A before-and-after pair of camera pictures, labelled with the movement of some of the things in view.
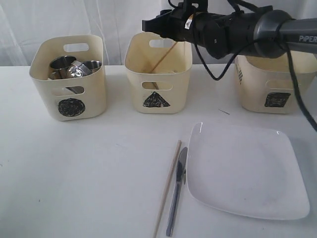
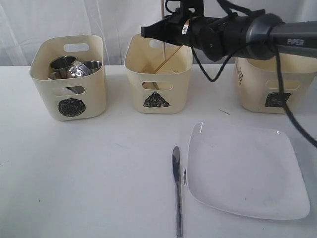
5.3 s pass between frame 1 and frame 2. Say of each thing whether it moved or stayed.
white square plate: stayed
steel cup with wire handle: stayed
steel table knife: moved
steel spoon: stayed
